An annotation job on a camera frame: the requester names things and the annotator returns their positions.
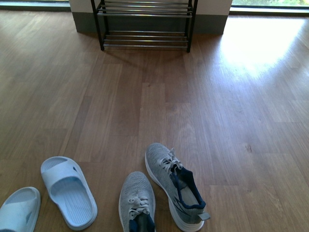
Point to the grey sneaker with navy collar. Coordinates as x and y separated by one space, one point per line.
186 205

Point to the grey knit sneaker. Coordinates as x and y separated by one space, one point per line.
137 204

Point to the light blue slide sandal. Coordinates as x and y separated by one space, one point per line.
20 211
69 190

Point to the black metal shoe rack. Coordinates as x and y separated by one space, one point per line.
153 24

